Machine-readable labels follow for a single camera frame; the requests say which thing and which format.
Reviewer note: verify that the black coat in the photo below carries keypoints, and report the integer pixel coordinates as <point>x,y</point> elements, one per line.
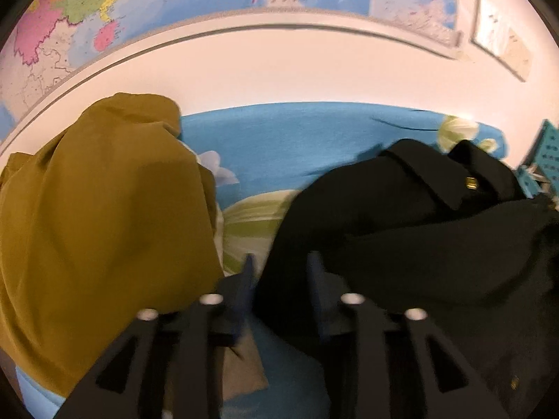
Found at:
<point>415,235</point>

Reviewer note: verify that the blue plastic basket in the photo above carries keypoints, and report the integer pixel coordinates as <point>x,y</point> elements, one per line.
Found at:
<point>530,181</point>
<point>548,148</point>

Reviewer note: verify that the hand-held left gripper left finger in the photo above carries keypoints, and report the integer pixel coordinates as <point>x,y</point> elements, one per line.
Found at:
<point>242,297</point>

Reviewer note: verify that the mustard garment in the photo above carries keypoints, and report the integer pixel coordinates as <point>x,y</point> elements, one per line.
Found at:
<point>100,227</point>

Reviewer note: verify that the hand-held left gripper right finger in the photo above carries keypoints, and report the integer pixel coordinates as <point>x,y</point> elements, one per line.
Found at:
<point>321,310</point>

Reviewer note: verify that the blue floral blanket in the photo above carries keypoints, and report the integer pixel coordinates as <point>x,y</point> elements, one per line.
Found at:
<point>284,148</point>

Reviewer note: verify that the white wall socket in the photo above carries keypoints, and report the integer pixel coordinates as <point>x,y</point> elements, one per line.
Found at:
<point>491,26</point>
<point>517,56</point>

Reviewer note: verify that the beige garment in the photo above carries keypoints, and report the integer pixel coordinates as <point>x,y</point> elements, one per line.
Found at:
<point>244,371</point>

